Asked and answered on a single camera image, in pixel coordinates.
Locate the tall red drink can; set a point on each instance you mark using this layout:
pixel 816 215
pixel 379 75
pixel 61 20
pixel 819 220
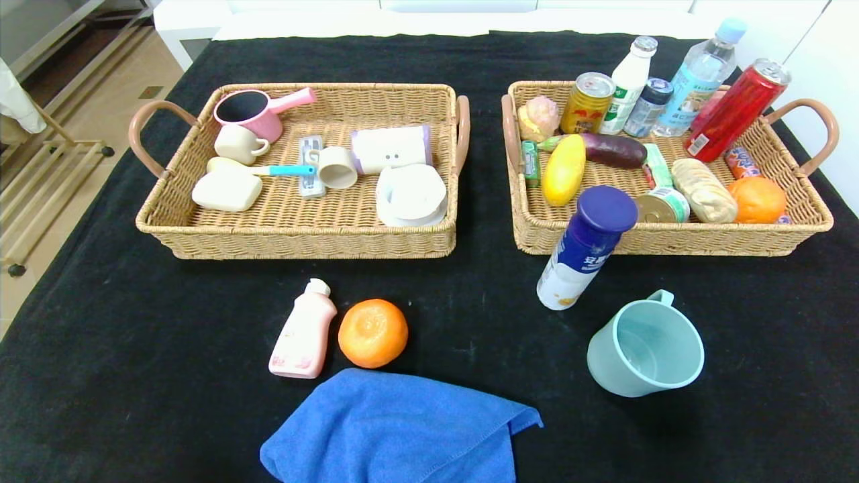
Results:
pixel 731 115

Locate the black table cloth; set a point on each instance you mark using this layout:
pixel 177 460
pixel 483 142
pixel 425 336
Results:
pixel 604 429

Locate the cream rounded soap box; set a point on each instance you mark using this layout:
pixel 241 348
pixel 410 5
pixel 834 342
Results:
pixel 225 191

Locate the purple eggplant toy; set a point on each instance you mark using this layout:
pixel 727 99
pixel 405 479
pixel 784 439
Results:
pixel 614 151

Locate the white furniture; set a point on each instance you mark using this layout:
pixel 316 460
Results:
pixel 302 17

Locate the pink lotion bottle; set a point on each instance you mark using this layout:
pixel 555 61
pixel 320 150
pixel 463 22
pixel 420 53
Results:
pixel 302 335

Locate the white grey razor pack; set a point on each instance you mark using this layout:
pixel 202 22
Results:
pixel 310 184

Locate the green gum pack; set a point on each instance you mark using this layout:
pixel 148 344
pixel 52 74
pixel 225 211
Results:
pixel 531 163

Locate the orange tangerine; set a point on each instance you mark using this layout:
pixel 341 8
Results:
pixel 372 333
pixel 757 200

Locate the orange blue snack packet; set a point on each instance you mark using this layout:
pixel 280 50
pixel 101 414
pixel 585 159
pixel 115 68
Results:
pixel 741 163

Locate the white bottle dark blue cap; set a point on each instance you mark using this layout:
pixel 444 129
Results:
pixel 587 248

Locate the blue towel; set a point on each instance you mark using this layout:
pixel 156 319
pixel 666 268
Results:
pixel 396 429

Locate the wooden rack on wheels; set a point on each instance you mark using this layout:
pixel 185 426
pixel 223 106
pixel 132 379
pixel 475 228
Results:
pixel 74 143

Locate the beige bread loaf toy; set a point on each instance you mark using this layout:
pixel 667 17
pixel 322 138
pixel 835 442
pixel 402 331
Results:
pixel 704 192

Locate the green white candy tube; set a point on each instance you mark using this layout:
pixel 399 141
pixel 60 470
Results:
pixel 658 168

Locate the pink toy saucepan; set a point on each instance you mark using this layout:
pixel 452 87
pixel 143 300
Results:
pixel 260 124

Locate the tin can green label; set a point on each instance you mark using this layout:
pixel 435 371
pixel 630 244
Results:
pixel 663 206

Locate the yellow mango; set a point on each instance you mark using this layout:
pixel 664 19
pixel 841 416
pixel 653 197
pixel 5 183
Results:
pixel 564 172

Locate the clear water bottle blue cap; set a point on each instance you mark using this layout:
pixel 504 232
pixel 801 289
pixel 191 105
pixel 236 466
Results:
pixel 694 84

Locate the white hanging cloth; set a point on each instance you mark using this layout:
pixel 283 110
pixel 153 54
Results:
pixel 17 100

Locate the teal plastic mug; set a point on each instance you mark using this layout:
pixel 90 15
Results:
pixel 644 349

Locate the small blue lidded jar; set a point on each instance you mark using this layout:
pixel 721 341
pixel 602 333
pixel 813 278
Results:
pixel 645 111

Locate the white purple tissue pack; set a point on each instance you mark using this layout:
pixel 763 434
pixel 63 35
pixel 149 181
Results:
pixel 389 151

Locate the gold drink can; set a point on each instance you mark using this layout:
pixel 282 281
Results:
pixel 585 109

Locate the small beige cup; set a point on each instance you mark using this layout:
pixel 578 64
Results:
pixel 339 171

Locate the white round container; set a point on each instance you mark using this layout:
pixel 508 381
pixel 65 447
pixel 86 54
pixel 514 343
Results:
pixel 409 194

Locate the white milk bottle green label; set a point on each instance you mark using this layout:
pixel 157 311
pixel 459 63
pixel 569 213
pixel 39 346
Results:
pixel 627 82

